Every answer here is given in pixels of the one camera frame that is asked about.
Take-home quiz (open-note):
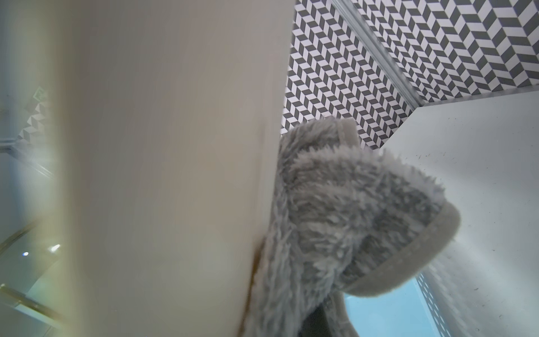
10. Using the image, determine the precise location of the grey microfibre cloth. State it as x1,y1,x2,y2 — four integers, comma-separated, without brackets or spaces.
242,118,460,336

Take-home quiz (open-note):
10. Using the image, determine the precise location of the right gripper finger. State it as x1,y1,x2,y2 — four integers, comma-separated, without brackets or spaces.
298,306,331,337

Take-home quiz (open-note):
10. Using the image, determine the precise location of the yellow striped plate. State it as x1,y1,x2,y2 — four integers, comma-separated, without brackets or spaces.
50,1,294,336

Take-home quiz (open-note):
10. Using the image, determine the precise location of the light blue plastic basket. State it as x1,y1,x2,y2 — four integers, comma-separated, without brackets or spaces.
345,274,452,337

